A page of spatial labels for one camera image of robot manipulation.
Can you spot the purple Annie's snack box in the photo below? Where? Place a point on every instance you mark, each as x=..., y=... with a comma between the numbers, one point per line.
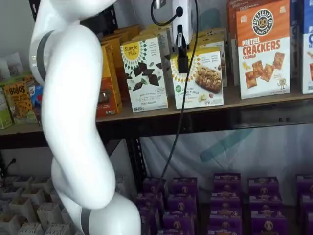
x=305, y=183
x=182, y=203
x=265, y=202
x=178, y=221
x=184, y=186
x=263, y=186
x=310, y=224
x=226, y=199
x=154, y=184
x=149, y=218
x=225, y=216
x=227, y=182
x=267, y=222
x=150, y=200
x=174, y=232
x=225, y=230
x=306, y=203

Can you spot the white stand-up pouch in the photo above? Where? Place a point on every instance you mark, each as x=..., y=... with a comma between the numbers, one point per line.
x=14, y=66

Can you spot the orange pretzel crackers box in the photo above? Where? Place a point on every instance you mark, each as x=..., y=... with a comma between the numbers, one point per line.
x=264, y=73

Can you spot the white Simple Mills mint box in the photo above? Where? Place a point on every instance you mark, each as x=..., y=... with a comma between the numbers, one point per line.
x=146, y=98
x=166, y=41

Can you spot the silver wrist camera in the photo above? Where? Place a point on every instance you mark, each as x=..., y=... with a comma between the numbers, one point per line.
x=161, y=3

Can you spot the black metal shelf rack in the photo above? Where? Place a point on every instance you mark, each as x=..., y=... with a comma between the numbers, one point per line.
x=244, y=117
x=19, y=139

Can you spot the white yellow almond bar box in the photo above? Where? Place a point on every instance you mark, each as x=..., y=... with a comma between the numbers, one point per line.
x=212, y=40
x=195, y=98

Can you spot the black power plug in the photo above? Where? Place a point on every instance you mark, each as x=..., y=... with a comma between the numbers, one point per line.
x=11, y=161

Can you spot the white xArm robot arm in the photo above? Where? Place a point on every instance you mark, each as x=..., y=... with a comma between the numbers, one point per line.
x=73, y=98

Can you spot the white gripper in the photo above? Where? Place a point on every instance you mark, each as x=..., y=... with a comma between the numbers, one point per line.
x=183, y=19

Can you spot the blue Zbar box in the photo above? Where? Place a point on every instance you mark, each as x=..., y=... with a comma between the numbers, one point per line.
x=36, y=95

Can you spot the blue white cracker box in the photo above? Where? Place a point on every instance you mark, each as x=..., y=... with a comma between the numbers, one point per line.
x=308, y=61

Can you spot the orange Bobo's box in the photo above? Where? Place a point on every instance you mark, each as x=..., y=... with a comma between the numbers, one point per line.
x=20, y=102

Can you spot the green snack box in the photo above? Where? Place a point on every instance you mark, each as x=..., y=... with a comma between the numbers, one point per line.
x=5, y=115

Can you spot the orange Revival cracker box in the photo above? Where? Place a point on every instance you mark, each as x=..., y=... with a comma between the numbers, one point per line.
x=115, y=54
x=111, y=102

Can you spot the white plastic backdrop sheet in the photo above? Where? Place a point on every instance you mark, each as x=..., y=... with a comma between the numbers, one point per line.
x=244, y=151

